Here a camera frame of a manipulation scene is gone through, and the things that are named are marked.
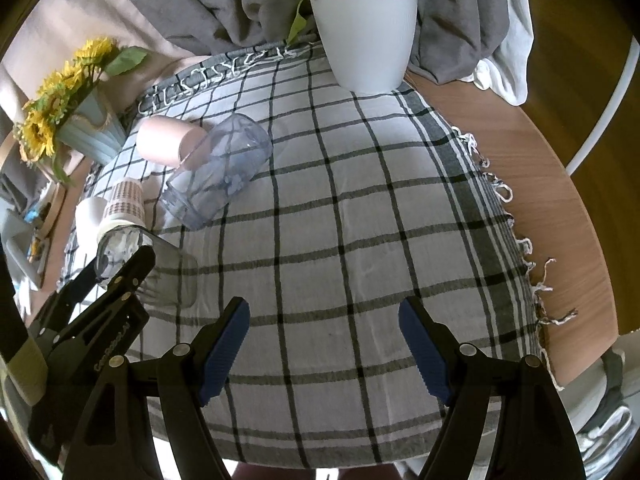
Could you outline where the green plant in white pot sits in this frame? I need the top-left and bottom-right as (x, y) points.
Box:
(277, 0), (456, 94)

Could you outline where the grey curtain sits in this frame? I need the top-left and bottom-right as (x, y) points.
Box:
(95, 0), (521, 86)

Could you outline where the beige curtain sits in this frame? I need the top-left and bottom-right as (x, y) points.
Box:
(0, 0), (201, 128)

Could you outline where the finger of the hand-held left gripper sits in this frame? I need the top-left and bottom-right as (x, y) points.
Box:
(75, 245), (157, 321)
(27, 259), (98, 333)

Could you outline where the pink cup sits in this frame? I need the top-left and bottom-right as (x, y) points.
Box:
(136, 115), (208, 168)

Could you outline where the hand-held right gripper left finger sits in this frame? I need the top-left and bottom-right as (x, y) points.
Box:
(62, 296), (251, 480)

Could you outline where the light blue ribbed vase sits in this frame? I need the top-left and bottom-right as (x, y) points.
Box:
(55, 94), (128, 166)

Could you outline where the white cloth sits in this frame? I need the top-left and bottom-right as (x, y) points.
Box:
(472, 0), (537, 107)

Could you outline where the white cup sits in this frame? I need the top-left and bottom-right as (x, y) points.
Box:
(75, 196), (108, 261)

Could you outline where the patterned paper cup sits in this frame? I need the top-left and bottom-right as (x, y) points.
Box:
(100, 177), (146, 228)

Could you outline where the clear glass cup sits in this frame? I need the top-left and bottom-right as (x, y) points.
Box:
(95, 225), (199, 309)

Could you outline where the white metal tube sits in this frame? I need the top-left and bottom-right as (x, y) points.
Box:
(565, 35), (640, 178)

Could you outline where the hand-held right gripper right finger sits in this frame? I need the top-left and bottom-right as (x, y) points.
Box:
(398, 296), (588, 480)

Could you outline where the checked tablecloth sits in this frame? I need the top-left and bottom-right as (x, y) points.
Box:
(55, 42), (578, 471)

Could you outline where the grey white bag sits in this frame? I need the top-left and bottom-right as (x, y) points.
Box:
(575, 345), (637, 476)

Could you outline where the yellow sunflower bouquet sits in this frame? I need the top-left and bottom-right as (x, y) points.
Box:
(12, 37), (151, 186)

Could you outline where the lying bluish glass tumbler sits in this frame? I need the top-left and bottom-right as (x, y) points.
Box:
(159, 113), (274, 231)

